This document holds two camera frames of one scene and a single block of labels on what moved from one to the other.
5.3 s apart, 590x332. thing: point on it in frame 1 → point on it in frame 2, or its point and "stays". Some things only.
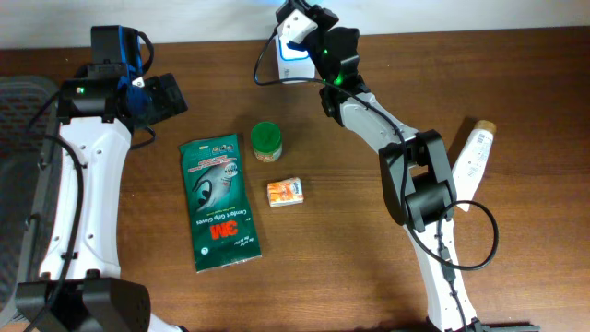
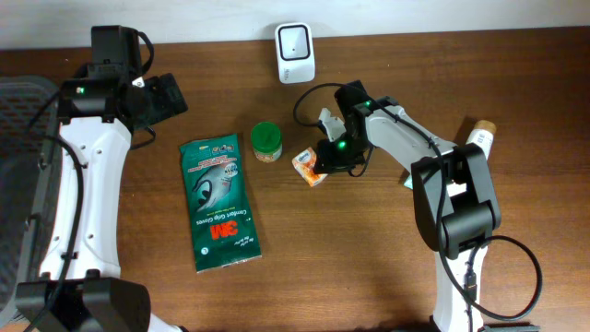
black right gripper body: (323, 41) → (348, 150)
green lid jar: (266, 141) stays
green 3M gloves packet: (221, 219) stays
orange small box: (285, 192) → (305, 161)
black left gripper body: (164, 100) stays
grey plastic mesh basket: (30, 141) stays
